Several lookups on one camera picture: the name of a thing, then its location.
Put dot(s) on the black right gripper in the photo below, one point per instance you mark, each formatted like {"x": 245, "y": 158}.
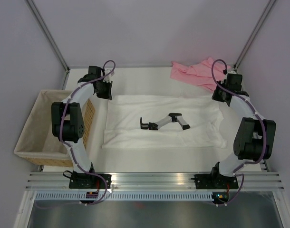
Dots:
{"x": 215, "y": 96}

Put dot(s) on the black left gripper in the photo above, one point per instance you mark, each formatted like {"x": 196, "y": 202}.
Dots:
{"x": 108, "y": 95}

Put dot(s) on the white t shirt robot print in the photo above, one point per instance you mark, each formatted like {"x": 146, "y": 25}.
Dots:
{"x": 151, "y": 122}

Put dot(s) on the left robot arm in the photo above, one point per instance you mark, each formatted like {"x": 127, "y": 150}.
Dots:
{"x": 67, "y": 119}

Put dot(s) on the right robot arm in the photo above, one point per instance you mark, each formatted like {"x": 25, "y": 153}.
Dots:
{"x": 255, "y": 136}

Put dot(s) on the pink t shirt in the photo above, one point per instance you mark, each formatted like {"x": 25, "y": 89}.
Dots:
{"x": 197, "y": 75}

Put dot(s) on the wicker basket cloth lining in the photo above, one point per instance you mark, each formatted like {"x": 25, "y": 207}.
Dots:
{"x": 38, "y": 145}

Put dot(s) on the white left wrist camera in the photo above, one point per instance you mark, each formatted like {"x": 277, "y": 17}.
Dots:
{"x": 108, "y": 75}

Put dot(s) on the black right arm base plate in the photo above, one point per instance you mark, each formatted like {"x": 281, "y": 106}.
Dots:
{"x": 209, "y": 182}

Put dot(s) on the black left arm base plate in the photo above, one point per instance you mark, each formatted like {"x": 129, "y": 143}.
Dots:
{"x": 86, "y": 181}

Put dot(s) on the right aluminium frame post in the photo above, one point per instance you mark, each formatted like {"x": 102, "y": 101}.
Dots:
{"x": 255, "y": 31}

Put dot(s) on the aluminium frame post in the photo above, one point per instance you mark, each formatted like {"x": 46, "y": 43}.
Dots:
{"x": 41, "y": 22}
{"x": 255, "y": 31}

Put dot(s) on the aluminium mounting rail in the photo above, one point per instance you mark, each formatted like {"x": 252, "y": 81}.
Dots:
{"x": 155, "y": 181}

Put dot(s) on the left aluminium frame post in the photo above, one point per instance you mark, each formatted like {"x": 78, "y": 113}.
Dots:
{"x": 41, "y": 22}

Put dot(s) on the slotted grey cable duct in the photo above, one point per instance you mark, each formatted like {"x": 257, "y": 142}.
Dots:
{"x": 125, "y": 196}

